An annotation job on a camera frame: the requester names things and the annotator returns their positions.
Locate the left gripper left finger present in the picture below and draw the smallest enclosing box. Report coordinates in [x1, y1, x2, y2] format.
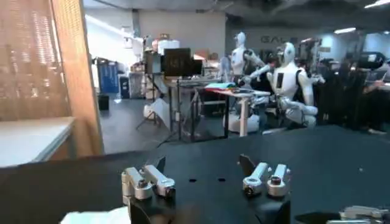
[121, 156, 177, 201]

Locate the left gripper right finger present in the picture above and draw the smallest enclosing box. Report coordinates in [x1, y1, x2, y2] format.
[238, 154, 292, 198]

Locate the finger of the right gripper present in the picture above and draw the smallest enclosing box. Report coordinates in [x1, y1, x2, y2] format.
[326, 219, 371, 224]
[339, 205, 390, 219]

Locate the white cloth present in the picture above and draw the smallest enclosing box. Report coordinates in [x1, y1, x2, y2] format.
[60, 206, 132, 224]

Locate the desk with white legs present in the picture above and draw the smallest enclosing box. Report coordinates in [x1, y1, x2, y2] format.
[207, 86, 272, 138]

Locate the white photo softbox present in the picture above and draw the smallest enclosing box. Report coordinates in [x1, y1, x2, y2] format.
[143, 97, 171, 129]

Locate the small black floor box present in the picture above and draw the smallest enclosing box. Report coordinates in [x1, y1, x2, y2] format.
[97, 94, 110, 111]

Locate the colourful folded cloth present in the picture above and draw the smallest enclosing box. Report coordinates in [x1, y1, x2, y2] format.
[204, 82, 237, 91]

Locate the white humanoid robot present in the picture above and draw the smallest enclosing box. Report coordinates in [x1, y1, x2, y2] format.
[224, 31, 266, 83]
[240, 41, 325, 128]

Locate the blue bin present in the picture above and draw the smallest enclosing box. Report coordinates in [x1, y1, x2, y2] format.
[97, 59, 120, 94]

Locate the white side table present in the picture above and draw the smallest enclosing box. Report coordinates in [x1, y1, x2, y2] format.
[0, 116, 76, 169]

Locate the black monitor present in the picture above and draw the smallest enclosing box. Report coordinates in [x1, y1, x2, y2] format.
[163, 47, 193, 78]

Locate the wooden lattice partition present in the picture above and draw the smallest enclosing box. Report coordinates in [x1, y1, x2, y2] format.
[0, 0, 104, 158]

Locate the long ceiling light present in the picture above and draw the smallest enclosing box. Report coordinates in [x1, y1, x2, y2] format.
[364, 0, 390, 9]
[333, 27, 357, 35]

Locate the black frame desk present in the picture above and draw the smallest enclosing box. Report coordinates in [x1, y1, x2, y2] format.
[164, 77, 221, 142]

